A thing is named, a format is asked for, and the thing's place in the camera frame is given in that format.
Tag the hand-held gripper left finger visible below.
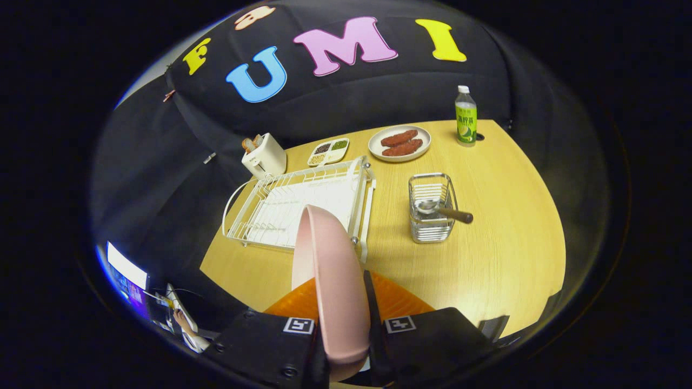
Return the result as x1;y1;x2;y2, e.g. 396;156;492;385
203;277;330;389

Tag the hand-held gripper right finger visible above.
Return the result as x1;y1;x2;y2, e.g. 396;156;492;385
362;270;501;388

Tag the pink plate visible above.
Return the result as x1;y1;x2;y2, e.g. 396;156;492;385
292;204;374;383

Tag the silver wire basket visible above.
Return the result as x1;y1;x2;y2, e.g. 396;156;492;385
408;173;459;244

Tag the spoon with wooden handle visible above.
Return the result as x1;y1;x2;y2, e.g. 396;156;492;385
415;199;474;224

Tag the white wire dish rack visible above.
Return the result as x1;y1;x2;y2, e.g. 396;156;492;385
222;156;376;264

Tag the white divided snack dish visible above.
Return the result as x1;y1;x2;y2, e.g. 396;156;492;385
307;138;350;166

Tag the beige plate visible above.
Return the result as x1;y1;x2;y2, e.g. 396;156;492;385
368;125;432;163

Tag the computer monitor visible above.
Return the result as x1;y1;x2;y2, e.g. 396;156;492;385
105;242;149;290

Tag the white toaster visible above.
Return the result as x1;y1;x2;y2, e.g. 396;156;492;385
241;133;287;180

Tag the red meat piece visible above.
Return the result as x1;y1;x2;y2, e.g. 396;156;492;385
382;139;424;157
380;129;418;147

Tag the green tea bottle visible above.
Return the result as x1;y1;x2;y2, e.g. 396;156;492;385
455;85;477;147

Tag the black backdrop cloth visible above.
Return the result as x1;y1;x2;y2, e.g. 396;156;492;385
89;0;598;330

